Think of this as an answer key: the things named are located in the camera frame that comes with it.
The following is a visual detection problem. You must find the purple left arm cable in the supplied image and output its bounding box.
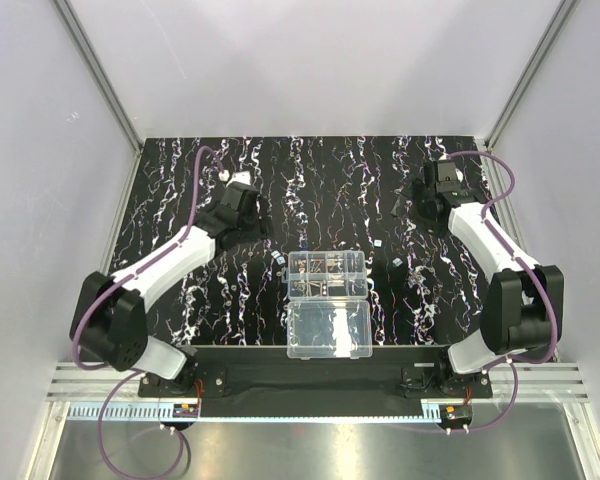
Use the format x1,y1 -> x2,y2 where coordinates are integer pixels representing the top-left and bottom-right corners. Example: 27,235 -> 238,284
72,146 -> 231,476

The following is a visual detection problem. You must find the aluminium frame profile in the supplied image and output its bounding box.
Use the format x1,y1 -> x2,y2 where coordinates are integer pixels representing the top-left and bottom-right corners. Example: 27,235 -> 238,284
51,0 -> 144,155

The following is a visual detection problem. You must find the clear plastic organizer box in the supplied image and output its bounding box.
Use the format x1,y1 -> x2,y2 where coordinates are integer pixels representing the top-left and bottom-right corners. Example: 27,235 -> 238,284
286,250 -> 373,360

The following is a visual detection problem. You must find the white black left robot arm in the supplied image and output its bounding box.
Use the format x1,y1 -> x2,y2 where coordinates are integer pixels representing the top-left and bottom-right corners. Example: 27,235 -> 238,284
69,180 -> 271,394

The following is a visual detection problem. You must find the grey cable duct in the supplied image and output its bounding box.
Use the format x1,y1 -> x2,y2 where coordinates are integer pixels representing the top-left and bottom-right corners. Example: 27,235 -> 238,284
68,400 -> 441,425

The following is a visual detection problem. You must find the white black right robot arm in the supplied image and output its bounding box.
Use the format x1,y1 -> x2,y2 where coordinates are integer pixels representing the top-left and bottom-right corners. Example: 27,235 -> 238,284
392,155 -> 564,396

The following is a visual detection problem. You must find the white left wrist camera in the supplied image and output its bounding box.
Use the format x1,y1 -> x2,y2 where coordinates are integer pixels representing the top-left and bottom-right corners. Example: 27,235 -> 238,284
218,170 -> 252,185

